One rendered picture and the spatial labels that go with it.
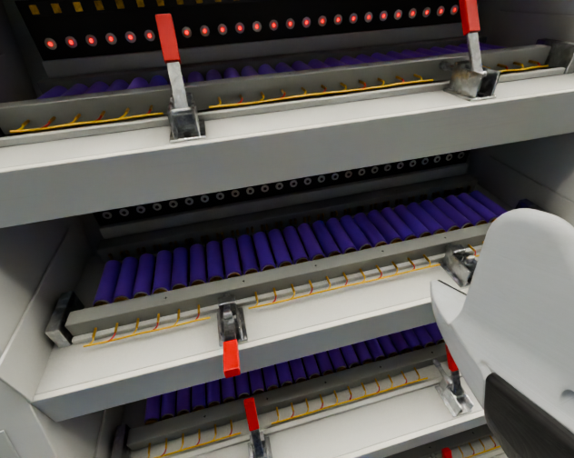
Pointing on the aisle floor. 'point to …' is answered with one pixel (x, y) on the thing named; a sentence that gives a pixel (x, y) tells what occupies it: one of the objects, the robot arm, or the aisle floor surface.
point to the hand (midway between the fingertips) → (491, 306)
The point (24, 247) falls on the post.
